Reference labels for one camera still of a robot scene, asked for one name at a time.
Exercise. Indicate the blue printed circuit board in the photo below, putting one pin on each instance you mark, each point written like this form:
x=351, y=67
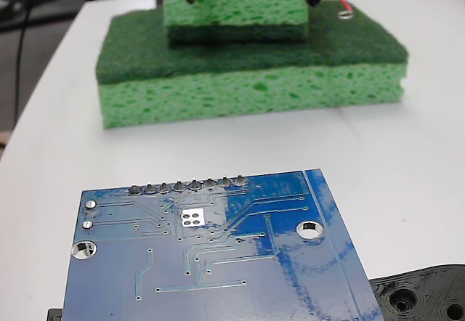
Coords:
x=225, y=281

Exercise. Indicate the small green scrub sponge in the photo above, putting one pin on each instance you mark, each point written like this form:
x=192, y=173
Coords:
x=236, y=8

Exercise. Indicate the large green scrub sponge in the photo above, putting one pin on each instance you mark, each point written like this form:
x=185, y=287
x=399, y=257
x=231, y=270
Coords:
x=247, y=88

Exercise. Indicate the dark background equipment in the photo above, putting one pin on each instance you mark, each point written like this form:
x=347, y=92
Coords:
x=14, y=1

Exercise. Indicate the black plastic holder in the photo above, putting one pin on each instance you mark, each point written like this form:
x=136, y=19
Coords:
x=417, y=292

